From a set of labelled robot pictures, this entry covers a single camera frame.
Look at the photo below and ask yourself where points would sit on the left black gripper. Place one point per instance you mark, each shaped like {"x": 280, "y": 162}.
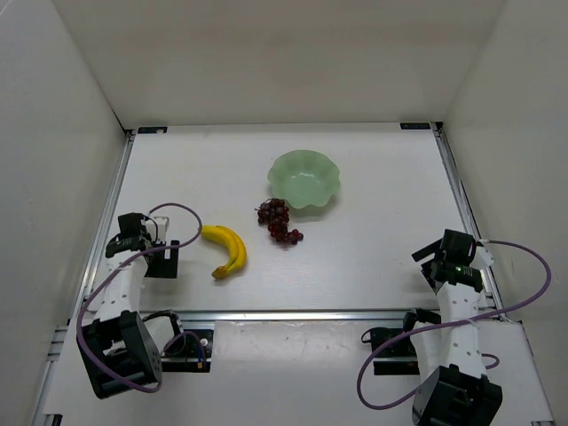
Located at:
{"x": 164, "y": 260}

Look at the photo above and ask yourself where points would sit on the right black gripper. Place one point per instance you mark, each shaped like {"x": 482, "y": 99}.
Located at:
{"x": 434, "y": 255}

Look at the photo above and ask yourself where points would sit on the yellow fake banana bunch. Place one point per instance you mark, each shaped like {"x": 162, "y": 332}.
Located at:
{"x": 234, "y": 245}

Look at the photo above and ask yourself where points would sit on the dark red fake grapes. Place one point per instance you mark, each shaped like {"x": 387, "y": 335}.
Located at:
{"x": 274, "y": 215}

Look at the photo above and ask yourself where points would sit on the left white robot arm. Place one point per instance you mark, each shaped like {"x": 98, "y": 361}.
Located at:
{"x": 118, "y": 336}

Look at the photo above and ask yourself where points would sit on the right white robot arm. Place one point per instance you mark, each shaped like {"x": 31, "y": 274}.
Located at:
{"x": 454, "y": 389}

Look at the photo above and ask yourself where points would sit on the green wavy fruit bowl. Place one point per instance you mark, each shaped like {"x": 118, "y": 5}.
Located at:
{"x": 304, "y": 178}

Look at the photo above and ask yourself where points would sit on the right blue corner label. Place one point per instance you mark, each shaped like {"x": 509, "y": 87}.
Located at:
{"x": 414, "y": 126}

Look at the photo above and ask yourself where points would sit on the blue corner label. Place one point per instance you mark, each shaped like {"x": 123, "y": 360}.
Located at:
{"x": 414, "y": 126}
{"x": 152, "y": 130}

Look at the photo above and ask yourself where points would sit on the left blue corner label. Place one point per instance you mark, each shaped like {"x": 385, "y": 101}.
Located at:
{"x": 152, "y": 130}

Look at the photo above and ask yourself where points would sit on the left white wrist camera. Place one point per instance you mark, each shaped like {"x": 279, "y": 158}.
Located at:
{"x": 157, "y": 228}

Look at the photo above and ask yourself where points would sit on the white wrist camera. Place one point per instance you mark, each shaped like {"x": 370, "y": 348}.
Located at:
{"x": 483, "y": 258}
{"x": 157, "y": 228}

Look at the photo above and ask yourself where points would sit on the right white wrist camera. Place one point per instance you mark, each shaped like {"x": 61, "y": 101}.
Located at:
{"x": 483, "y": 258}

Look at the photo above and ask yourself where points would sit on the front aluminium rail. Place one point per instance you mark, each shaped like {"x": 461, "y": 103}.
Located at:
{"x": 303, "y": 315}

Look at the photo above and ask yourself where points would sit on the left aluminium rail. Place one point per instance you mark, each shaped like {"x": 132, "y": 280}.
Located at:
{"x": 92, "y": 264}

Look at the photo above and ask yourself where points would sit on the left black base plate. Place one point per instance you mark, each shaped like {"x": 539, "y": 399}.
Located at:
{"x": 185, "y": 355}

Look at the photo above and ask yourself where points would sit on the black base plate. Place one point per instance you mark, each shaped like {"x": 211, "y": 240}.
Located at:
{"x": 398, "y": 359}
{"x": 185, "y": 355}

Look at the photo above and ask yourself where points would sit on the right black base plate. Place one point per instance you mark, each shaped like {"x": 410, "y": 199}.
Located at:
{"x": 398, "y": 359}

